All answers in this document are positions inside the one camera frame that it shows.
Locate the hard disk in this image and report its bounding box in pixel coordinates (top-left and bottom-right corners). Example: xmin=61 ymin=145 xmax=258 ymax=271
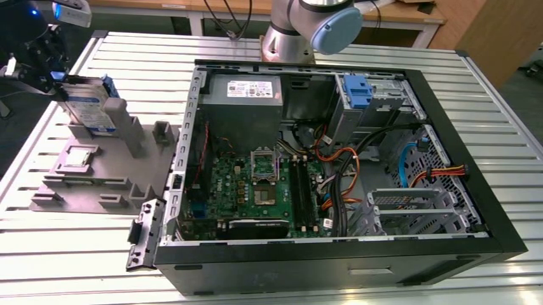
xmin=53 ymin=73 xmax=118 ymax=135

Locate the light blue data wire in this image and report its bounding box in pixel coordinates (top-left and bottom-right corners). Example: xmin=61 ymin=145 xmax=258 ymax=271
xmin=397 ymin=135 xmax=429 ymax=189

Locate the orange red yellow power wire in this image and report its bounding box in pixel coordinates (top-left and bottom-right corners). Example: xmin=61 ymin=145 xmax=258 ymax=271
xmin=406 ymin=163 xmax=468 ymax=189

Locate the metal disk bay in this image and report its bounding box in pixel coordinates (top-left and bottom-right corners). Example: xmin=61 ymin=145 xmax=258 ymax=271
xmin=350 ymin=187 xmax=484 ymax=238

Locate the silver CPU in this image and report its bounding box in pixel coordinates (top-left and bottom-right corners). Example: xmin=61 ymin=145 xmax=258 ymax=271
xmin=62 ymin=148 xmax=92 ymax=168

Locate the green RAM stick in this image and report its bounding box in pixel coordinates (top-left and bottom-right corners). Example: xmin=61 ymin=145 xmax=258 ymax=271
xmin=49 ymin=178 xmax=128 ymax=186

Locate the grey parts rack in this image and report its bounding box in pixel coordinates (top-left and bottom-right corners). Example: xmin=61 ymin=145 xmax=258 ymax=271
xmin=32 ymin=98 xmax=181 ymax=214

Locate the grey power supply unit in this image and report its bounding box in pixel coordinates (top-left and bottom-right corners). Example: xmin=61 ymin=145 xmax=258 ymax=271
xmin=198 ymin=74 xmax=284 ymax=153

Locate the green motherboard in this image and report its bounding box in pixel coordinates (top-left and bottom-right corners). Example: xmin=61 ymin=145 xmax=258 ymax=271
xmin=181 ymin=149 xmax=336 ymax=240

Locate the metal socket cover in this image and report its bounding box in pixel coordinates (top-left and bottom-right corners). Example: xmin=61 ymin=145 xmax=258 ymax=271
xmin=248 ymin=146 xmax=281 ymax=186

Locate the CPU socket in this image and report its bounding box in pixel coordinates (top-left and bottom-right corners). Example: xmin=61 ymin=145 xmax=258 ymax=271
xmin=252 ymin=185 xmax=285 ymax=209

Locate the black graphics card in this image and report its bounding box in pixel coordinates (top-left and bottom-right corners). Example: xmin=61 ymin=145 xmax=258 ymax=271
xmin=214 ymin=217 xmax=292 ymax=241

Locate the blue plastic drive latch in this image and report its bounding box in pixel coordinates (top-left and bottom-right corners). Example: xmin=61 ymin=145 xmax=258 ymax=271
xmin=344 ymin=75 xmax=373 ymax=109

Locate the black RAM slot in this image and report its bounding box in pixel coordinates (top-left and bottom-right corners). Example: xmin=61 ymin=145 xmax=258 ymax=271
xmin=301 ymin=155 xmax=320 ymax=233
xmin=288 ymin=155 xmax=306 ymax=233

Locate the metal optical drive bay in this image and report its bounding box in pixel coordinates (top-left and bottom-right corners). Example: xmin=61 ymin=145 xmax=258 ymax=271
xmin=328 ymin=73 xmax=426 ymax=149

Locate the black PC case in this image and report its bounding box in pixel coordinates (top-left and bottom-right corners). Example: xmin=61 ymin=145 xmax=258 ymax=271
xmin=152 ymin=58 xmax=529 ymax=295

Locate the brown wooden cabinet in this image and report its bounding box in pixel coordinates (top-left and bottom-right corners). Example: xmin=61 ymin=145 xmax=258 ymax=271
xmin=428 ymin=0 xmax=543 ymax=90

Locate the office chair base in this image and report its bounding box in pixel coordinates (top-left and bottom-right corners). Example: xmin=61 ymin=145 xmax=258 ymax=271
xmin=525 ymin=47 xmax=543 ymax=77

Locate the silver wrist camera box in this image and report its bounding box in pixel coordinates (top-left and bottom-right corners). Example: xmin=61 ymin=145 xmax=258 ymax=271
xmin=52 ymin=0 xmax=92 ymax=28

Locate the wooden desk white frame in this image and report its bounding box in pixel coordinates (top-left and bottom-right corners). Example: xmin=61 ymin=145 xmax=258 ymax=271
xmin=86 ymin=0 xmax=448 ymax=48

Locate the metal expansion slot bracket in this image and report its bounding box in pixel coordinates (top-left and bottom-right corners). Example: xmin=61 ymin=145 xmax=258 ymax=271
xmin=125 ymin=197 xmax=166 ymax=273

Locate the orange yellow wire bundle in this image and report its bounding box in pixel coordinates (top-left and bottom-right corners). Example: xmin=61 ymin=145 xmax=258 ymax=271
xmin=313 ymin=123 xmax=362 ymax=211

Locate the black cable bundle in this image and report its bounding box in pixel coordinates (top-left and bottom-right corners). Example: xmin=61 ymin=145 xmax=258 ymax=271
xmin=329 ymin=123 xmax=425 ymax=238

